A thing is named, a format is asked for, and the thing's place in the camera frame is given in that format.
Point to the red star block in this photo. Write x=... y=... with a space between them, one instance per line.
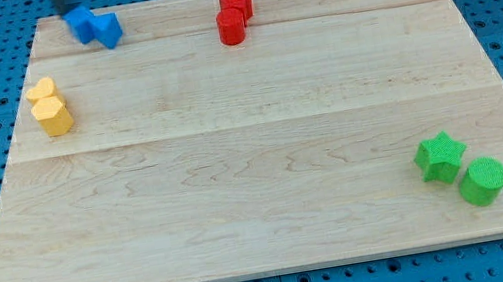
x=245 y=6

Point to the yellow hexagon block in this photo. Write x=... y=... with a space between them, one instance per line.
x=53 y=116

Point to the blue cube block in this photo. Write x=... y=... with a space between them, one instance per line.
x=79 y=22

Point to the yellow heart block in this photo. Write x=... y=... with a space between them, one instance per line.
x=46 y=87

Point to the green star block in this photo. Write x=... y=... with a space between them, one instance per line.
x=439 y=158

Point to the green cylinder block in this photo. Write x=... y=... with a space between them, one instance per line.
x=483 y=181

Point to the blue triangle block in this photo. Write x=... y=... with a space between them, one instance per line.
x=107 y=29

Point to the light wooden board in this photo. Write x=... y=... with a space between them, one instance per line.
x=192 y=161

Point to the red cylinder block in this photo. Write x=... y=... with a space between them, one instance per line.
x=231 y=26

